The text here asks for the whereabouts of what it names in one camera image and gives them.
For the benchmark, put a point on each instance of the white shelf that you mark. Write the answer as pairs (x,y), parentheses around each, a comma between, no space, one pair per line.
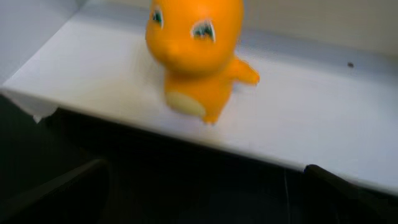
(311,124)

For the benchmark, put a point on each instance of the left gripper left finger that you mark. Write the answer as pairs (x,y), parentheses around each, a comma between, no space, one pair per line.
(62,196)

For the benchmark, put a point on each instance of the orange dinosaur toy figure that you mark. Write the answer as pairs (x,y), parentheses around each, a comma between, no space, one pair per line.
(196,56)

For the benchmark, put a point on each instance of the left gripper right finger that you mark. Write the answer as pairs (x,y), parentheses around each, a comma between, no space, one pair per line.
(342,202)

